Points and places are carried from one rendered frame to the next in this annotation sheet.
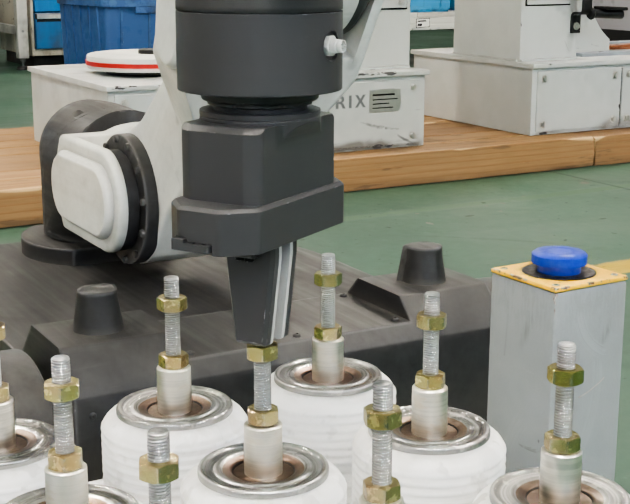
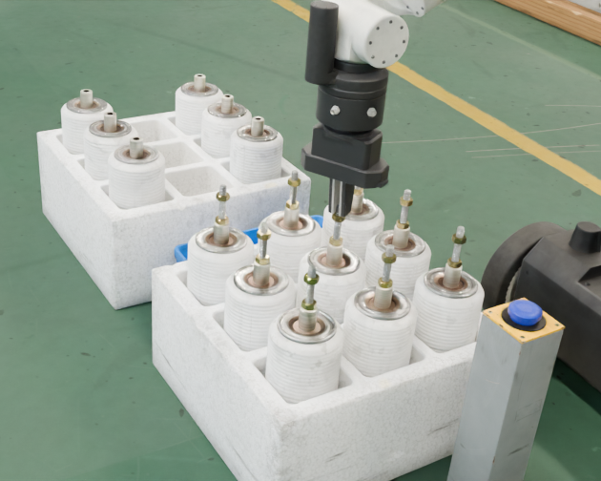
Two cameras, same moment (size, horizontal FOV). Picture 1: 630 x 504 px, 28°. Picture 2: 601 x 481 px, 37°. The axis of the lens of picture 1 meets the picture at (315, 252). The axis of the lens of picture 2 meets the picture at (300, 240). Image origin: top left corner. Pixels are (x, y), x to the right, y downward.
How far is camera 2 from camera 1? 127 cm
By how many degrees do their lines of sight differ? 81
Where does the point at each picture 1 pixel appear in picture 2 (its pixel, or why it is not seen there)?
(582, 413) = (485, 389)
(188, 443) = (370, 250)
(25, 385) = (523, 240)
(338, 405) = (419, 286)
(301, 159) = (338, 150)
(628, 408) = not seen: outside the picture
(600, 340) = (501, 361)
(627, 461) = not seen: outside the picture
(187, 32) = not seen: hidden behind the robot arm
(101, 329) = (571, 244)
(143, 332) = (582, 259)
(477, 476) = (352, 321)
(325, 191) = (350, 169)
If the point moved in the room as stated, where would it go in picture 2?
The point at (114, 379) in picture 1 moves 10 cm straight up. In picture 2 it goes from (544, 264) to (557, 210)
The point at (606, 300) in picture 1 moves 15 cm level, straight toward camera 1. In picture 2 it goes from (507, 343) to (382, 318)
